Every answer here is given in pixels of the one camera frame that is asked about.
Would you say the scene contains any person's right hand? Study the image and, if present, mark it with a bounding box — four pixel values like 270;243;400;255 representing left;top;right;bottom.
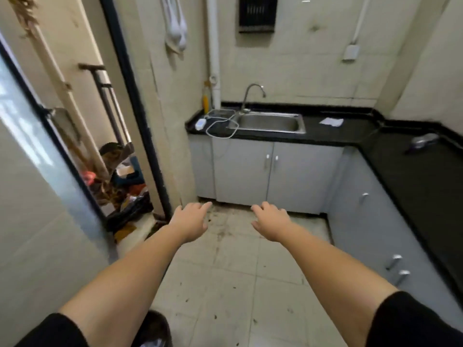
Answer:
251;201;294;243

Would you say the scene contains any person's left hand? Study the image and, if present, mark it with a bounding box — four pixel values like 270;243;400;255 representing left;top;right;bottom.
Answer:
168;201;213;245

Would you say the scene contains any person's right forearm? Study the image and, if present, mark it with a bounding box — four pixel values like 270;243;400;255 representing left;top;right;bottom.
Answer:
278;224;399;347

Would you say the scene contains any person's left forearm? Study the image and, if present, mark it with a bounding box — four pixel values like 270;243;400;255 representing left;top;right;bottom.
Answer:
59;223;186;347

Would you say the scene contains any grey cabinet door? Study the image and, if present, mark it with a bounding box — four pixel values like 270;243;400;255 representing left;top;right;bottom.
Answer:
267;142;344;216
211;137;274;207

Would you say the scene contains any narrow grey cabinet panel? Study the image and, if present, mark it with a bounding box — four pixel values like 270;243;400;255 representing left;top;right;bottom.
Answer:
188;134;217;200

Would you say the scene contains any black plastic bag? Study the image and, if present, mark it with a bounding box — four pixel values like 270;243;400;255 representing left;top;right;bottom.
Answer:
106;193;154;233

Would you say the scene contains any pile of household clutter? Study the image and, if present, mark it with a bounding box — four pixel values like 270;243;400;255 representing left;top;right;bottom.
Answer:
80;141;150;217

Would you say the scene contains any stainless steel sink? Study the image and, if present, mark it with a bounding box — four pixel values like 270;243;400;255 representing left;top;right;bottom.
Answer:
229;111;306;135

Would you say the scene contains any grey side cabinet front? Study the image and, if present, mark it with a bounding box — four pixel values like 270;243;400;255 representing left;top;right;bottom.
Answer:
327;147;463;333

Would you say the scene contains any curved chrome faucet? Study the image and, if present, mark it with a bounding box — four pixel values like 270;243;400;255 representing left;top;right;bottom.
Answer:
239;83;267;114

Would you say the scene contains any dark metal rack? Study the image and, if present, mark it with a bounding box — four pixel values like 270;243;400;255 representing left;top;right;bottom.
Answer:
78;63;133;147

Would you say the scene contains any glass sliding door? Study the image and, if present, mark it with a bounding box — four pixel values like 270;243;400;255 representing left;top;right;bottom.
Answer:
0;32;120;347

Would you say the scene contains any white drain pipe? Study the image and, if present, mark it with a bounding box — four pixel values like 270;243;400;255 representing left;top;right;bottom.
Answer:
205;0;222;110

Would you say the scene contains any black right shirt sleeve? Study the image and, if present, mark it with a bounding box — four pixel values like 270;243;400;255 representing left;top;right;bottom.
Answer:
365;291;463;347

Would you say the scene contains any black shirt sleeve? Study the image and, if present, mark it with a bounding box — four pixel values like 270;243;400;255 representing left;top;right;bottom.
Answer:
14;312;89;347
365;291;463;347

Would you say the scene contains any black left shirt sleeve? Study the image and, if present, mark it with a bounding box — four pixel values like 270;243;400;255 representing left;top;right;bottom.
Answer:
14;312;89;347

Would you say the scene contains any silver metal utensil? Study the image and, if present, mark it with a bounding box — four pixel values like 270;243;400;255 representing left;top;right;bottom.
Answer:
405;133;440;154

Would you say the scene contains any beige slanted pipe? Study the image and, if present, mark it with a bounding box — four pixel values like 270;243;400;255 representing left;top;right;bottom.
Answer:
7;0;110;179

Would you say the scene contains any white hanging bag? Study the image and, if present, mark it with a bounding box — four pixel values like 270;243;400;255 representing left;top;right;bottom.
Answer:
159;0;188;55

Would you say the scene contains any dried plant sprig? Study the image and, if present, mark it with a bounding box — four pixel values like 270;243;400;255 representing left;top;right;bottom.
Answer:
7;0;40;37

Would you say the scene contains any white cable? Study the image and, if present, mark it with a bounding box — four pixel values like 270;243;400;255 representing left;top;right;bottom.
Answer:
204;114;240;139

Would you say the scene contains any wire mesh tray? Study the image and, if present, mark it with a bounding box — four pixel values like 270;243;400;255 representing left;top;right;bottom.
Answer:
208;108;236;120

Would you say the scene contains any black door frame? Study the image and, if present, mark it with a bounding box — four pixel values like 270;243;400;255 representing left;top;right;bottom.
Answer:
98;0;173;221

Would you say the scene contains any white wall socket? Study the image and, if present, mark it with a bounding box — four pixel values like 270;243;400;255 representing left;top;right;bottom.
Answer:
342;44;360;62

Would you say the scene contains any black wall vent grille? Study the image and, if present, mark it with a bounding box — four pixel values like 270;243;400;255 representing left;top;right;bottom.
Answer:
238;0;279;33

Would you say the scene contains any white cable conduit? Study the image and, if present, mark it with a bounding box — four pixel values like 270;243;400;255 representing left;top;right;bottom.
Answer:
352;0;372;45

